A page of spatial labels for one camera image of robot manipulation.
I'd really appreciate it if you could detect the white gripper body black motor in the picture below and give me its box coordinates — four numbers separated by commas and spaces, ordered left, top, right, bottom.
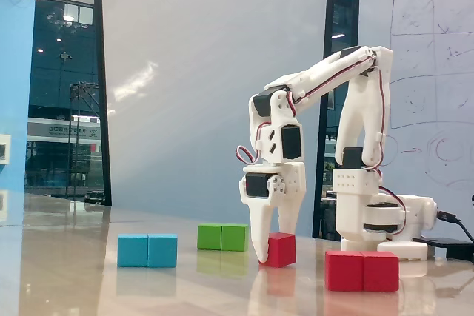
238, 161, 298, 206

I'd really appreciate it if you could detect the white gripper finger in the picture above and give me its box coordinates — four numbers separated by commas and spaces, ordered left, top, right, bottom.
270, 162, 307, 236
246, 202, 277, 263

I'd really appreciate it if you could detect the small red cube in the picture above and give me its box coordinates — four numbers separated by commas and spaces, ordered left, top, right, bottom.
258, 232, 297, 268

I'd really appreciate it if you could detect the long green block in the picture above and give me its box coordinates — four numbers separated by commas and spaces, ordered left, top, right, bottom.
197, 223, 250, 252

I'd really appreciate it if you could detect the long red block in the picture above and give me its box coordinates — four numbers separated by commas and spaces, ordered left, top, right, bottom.
324, 250, 400, 293

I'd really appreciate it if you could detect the long blue block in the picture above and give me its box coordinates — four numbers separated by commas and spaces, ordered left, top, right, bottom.
117, 233, 178, 269

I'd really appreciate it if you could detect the black power adapter box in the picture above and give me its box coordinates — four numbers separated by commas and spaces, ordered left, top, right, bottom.
412, 236, 474, 260

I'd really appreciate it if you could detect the metal scaffold tower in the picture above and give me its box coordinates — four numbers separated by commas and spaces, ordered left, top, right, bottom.
67, 81, 101, 198

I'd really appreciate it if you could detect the white sign banner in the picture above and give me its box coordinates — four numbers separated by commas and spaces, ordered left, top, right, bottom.
26, 118, 101, 144

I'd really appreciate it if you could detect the whiteboard with drawings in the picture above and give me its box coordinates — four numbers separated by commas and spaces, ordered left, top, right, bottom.
355, 0, 474, 258

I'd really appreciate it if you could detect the red white wrist servo wire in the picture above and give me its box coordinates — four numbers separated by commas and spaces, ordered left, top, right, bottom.
235, 144, 261, 165

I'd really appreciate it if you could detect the black power cable with plug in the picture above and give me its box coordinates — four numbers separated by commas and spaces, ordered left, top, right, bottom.
436, 211, 474, 243

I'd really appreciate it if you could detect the black window frame post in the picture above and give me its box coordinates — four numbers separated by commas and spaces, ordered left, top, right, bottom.
312, 0, 337, 240
92, 0, 113, 207

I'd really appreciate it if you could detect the white wall socket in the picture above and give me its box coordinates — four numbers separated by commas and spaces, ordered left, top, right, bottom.
0, 134, 12, 164

